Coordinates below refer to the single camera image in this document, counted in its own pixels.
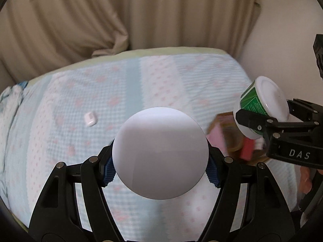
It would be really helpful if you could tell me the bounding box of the red rectangular box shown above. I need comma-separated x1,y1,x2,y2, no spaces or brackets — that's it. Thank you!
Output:
240,137,254,161

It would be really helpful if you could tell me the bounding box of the crumpled light blue quilt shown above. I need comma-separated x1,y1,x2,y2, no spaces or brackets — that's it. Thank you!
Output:
0,84,26,123

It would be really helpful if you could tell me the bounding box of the white earbuds case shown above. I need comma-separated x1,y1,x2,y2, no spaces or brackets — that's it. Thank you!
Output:
84,111,96,126

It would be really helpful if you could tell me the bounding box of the green jar with white lid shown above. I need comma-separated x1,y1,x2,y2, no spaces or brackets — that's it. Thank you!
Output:
233,76,290,140

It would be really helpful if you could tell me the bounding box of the pink cardboard box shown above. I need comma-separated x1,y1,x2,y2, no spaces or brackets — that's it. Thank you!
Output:
206,111,270,163

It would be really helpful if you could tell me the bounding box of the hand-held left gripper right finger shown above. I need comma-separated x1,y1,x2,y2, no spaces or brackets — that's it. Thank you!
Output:
202,145,296,242

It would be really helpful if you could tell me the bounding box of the person's right hand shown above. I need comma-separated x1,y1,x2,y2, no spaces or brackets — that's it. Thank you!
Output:
300,168,315,195

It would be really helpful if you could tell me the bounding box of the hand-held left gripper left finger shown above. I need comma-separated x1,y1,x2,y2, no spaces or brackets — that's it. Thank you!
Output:
29,146,127,242

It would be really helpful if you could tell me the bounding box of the beige curtain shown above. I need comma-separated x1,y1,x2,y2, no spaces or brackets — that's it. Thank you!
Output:
111,0,261,57
0,0,130,86

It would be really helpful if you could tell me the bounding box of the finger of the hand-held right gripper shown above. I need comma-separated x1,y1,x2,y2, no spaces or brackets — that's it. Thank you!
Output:
235,109,278,139
287,99,320,125

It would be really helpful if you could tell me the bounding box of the blue pink printed blanket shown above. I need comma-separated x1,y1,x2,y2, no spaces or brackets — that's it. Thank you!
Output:
0,52,299,232

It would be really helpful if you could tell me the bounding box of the white round jar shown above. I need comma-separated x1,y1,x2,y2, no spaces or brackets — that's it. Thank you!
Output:
112,107,209,200

